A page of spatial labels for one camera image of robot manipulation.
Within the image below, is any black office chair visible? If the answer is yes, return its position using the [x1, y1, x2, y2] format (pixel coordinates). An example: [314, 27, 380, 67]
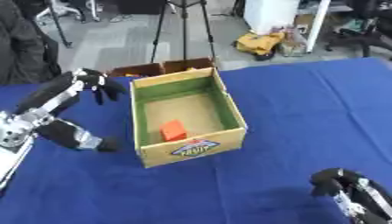
[323, 0, 392, 58]

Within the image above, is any brown cardboard box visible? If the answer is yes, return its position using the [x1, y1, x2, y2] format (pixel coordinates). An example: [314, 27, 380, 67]
[107, 57, 216, 78]

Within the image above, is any person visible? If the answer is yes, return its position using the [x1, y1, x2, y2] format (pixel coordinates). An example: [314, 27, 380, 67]
[0, 0, 63, 86]

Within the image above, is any white cabinet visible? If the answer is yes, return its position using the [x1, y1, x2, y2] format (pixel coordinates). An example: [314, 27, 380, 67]
[241, 0, 333, 54]

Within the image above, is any orange block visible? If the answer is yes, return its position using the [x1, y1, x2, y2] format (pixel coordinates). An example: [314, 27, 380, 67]
[157, 119, 190, 143]

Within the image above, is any white chair base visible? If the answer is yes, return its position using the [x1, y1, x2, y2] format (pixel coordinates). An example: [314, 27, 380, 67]
[35, 0, 104, 24]

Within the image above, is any black tripod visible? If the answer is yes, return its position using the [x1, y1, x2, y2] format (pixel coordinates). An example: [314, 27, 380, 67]
[148, 0, 218, 65]

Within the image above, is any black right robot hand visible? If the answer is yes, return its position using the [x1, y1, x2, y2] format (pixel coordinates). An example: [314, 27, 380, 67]
[309, 167, 392, 224]

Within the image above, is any black stand pole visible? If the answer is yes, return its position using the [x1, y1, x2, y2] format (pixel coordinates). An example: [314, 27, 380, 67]
[44, 0, 74, 49]

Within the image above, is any tan cardboard box green inside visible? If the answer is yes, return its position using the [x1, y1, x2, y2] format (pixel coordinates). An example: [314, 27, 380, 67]
[129, 66, 250, 169]

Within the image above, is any yellow bag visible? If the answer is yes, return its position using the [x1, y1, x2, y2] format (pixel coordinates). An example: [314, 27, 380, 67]
[233, 31, 288, 61]

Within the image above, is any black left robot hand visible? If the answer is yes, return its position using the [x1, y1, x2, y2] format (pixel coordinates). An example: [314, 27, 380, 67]
[0, 67, 128, 153]

